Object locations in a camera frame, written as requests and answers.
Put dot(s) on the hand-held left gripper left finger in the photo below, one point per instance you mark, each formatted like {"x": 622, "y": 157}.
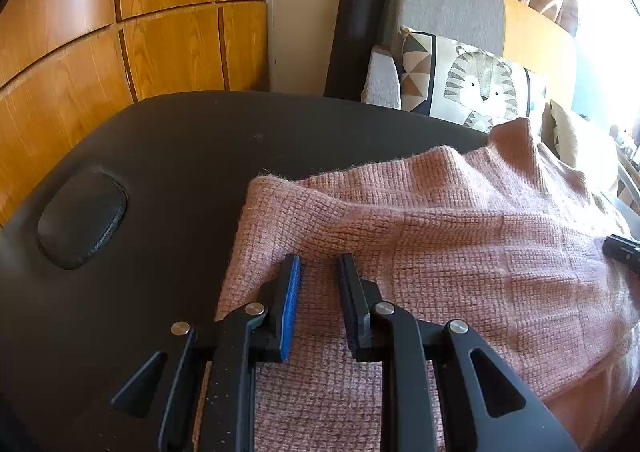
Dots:
{"x": 290, "y": 307}

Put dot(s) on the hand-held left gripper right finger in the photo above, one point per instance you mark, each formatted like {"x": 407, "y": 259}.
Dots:
{"x": 350, "y": 302}

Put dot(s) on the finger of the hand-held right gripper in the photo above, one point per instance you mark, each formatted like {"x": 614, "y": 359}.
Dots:
{"x": 622, "y": 249}

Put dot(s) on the pink knit sweater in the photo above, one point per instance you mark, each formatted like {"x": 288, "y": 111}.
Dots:
{"x": 450, "y": 257}

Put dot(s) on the deer print cushion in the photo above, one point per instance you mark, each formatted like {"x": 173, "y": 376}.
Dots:
{"x": 580, "y": 142}

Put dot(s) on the tiger print cushion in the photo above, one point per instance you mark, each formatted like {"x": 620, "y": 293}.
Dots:
{"x": 480, "y": 82}

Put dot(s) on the black oval table plug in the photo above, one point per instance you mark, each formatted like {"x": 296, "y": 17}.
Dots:
{"x": 80, "y": 222}

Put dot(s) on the black rolled mat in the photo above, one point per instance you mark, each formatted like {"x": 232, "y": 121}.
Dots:
{"x": 357, "y": 17}

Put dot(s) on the grey yellow blue sofa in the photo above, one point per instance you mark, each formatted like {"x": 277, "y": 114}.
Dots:
{"x": 450, "y": 2}

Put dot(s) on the wooden wardrobe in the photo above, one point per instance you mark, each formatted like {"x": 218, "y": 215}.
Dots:
{"x": 150, "y": 32}

